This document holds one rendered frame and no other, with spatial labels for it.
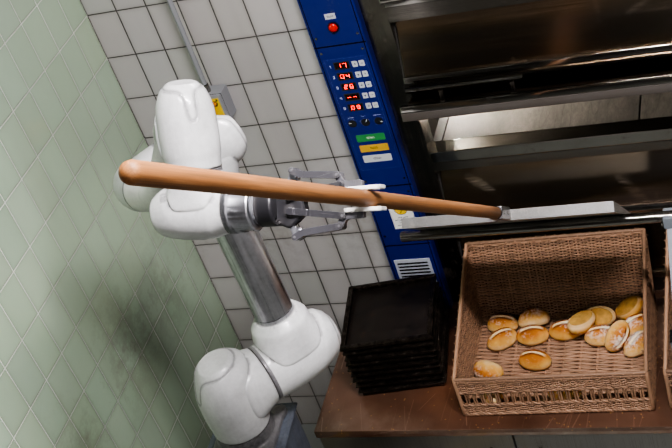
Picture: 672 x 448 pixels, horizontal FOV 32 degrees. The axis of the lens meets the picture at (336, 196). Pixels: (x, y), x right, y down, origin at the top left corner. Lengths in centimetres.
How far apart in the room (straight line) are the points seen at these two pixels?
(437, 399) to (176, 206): 165
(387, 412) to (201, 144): 168
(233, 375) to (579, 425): 105
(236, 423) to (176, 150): 103
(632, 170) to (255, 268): 121
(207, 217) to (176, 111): 20
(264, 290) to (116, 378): 83
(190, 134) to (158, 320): 173
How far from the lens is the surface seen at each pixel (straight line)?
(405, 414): 361
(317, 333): 298
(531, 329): 365
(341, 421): 366
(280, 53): 345
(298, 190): 175
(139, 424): 370
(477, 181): 359
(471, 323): 366
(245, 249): 283
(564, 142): 345
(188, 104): 213
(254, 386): 295
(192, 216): 215
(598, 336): 360
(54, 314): 333
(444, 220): 308
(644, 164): 350
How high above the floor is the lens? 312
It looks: 34 degrees down
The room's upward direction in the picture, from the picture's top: 20 degrees counter-clockwise
